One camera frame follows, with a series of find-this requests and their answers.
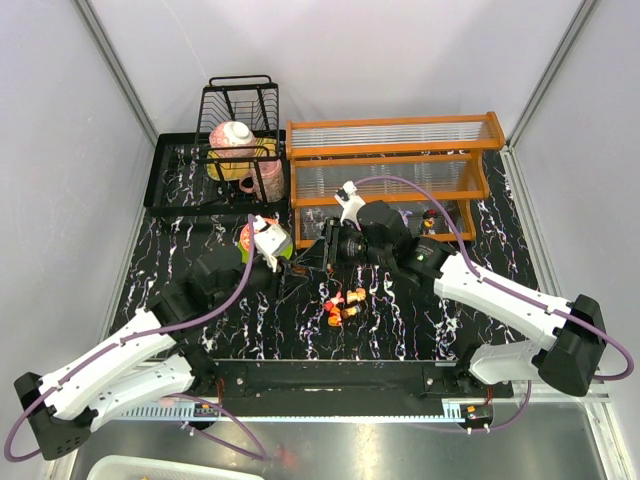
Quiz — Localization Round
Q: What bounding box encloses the brown rabbit toy figure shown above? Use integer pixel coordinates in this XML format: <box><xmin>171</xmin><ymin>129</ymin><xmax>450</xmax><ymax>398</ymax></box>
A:
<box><xmin>345</xmin><ymin>288</ymin><xmax>366</xmax><ymax>304</ymax></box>

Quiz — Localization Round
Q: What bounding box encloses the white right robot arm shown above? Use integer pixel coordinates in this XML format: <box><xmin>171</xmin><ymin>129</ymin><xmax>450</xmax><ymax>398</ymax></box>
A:
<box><xmin>303</xmin><ymin>201</ymin><xmax>606</xmax><ymax>397</ymax></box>

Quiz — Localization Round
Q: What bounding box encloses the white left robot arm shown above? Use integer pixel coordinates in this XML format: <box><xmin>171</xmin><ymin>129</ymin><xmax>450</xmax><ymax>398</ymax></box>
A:
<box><xmin>14</xmin><ymin>247</ymin><xmax>288</xmax><ymax>460</ymax></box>

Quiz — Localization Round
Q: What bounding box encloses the wooden tiered display shelf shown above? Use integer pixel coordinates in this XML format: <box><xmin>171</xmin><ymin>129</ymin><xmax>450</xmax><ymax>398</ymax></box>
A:
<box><xmin>286</xmin><ymin>112</ymin><xmax>505</xmax><ymax>249</ymax></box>

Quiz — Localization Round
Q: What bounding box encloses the lime green plate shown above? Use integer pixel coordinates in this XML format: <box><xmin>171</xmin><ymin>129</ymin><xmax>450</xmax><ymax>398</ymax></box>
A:
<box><xmin>237</xmin><ymin>238</ymin><xmax>294</xmax><ymax>263</ymax></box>

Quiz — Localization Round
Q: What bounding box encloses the purple bunny toy figure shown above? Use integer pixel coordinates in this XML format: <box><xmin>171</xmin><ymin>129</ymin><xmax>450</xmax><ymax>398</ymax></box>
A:
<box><xmin>399</xmin><ymin>210</ymin><xmax>412</xmax><ymax>226</ymax></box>

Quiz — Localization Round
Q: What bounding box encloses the pink piglet toy figure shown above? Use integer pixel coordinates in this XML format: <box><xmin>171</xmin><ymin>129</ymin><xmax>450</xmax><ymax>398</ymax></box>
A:
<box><xmin>324</xmin><ymin>292</ymin><xmax>345</xmax><ymax>312</ymax></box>

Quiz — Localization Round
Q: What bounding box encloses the orange patterned white bowl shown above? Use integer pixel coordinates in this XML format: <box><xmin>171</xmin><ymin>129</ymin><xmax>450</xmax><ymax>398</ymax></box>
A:
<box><xmin>239</xmin><ymin>218</ymin><xmax>278</xmax><ymax>251</ymax></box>

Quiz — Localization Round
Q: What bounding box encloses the Snow White toy figure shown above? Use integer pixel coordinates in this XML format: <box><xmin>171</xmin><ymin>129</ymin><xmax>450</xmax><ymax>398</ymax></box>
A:
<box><xmin>419</xmin><ymin>209</ymin><xmax>439</xmax><ymax>236</ymax></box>

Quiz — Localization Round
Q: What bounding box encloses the yellow bear toy figure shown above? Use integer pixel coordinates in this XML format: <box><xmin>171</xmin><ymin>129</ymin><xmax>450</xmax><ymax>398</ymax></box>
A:
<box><xmin>328</xmin><ymin>308</ymin><xmax>343</xmax><ymax>327</ymax></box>

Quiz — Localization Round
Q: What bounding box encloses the pink floral mug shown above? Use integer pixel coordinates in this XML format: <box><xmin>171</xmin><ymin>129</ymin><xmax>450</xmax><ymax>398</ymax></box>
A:
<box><xmin>239</xmin><ymin>160</ymin><xmax>285</xmax><ymax>203</ymax></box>

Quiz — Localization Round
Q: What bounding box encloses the black drain tray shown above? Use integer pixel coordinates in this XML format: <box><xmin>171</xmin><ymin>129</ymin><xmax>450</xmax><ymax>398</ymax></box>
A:
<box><xmin>143</xmin><ymin>133</ymin><xmax>290</xmax><ymax>217</ymax></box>

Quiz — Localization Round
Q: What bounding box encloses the yellow plate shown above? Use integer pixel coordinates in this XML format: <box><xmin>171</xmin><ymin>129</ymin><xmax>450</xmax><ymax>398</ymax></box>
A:
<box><xmin>206</xmin><ymin>138</ymin><xmax>279</xmax><ymax>182</ymax></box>

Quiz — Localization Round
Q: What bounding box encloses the pink floral bowl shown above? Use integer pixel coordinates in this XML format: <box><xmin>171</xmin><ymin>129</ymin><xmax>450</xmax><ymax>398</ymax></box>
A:
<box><xmin>208</xmin><ymin>121</ymin><xmax>256</xmax><ymax>158</ymax></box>

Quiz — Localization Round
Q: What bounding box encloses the white plastic bin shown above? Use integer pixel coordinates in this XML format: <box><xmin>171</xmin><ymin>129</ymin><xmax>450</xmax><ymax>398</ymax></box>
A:
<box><xmin>87</xmin><ymin>455</ymin><xmax>262</xmax><ymax>480</ymax></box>

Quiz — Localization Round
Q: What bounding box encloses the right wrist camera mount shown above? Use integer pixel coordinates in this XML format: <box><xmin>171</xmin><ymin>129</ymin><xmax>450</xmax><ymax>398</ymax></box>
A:
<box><xmin>334</xmin><ymin>181</ymin><xmax>366</xmax><ymax>225</ymax></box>

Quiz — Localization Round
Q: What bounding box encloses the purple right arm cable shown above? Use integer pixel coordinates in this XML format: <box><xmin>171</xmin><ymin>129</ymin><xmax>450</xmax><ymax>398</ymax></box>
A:
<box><xmin>344</xmin><ymin>174</ymin><xmax>635</xmax><ymax>434</ymax></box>

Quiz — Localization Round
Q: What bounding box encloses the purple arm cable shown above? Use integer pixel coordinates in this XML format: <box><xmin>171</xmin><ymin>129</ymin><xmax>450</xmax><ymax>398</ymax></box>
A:
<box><xmin>3</xmin><ymin>213</ymin><xmax>271</xmax><ymax>461</ymax></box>
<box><xmin>344</xmin><ymin>174</ymin><xmax>635</xmax><ymax>434</ymax></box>

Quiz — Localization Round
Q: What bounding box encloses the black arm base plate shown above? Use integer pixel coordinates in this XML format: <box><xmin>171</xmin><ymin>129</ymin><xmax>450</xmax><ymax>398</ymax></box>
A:
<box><xmin>185</xmin><ymin>359</ymin><xmax>514</xmax><ymax>399</ymax></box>

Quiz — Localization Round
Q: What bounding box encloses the black wire dish rack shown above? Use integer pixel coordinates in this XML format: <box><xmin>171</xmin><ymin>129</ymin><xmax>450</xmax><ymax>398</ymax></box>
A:
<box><xmin>194</xmin><ymin>74</ymin><xmax>286</xmax><ymax>205</ymax></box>

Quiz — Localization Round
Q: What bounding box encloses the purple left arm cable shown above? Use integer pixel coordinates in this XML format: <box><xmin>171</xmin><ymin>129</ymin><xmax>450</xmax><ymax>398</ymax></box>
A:
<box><xmin>3</xmin><ymin>213</ymin><xmax>271</xmax><ymax>461</ymax></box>

